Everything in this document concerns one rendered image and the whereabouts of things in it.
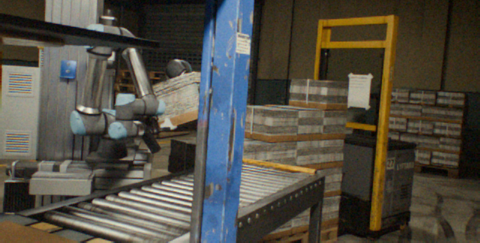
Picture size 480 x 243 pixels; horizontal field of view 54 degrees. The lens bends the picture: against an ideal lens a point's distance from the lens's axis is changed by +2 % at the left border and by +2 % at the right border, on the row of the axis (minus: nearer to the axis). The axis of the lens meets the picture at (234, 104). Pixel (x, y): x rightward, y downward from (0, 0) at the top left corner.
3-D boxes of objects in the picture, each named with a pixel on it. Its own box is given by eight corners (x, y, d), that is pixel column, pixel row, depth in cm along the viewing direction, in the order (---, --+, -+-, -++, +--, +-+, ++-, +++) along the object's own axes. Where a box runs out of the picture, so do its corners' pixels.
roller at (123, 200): (110, 205, 171) (112, 192, 170) (222, 233, 149) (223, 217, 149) (100, 208, 166) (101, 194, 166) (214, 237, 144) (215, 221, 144)
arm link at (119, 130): (121, 121, 191) (120, 142, 191) (139, 120, 200) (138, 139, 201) (107, 119, 194) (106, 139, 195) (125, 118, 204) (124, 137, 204)
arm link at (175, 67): (166, 54, 270) (234, 103, 262) (173, 55, 281) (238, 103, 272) (156, 70, 272) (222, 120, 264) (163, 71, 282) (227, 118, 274)
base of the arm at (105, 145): (94, 157, 226) (95, 136, 226) (98, 152, 241) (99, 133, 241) (126, 158, 229) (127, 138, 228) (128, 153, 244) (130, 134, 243)
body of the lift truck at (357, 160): (313, 216, 446) (320, 133, 442) (346, 208, 483) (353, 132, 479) (379, 238, 395) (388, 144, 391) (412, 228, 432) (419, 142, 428)
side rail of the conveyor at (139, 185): (227, 180, 259) (229, 159, 259) (235, 181, 257) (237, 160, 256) (10, 252, 141) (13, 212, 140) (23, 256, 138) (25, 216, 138)
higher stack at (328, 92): (277, 232, 389) (289, 78, 382) (301, 226, 409) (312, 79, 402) (314, 247, 360) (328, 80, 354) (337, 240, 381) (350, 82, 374)
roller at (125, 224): (68, 218, 154) (69, 203, 153) (188, 251, 132) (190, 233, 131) (55, 222, 149) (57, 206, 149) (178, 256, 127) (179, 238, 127)
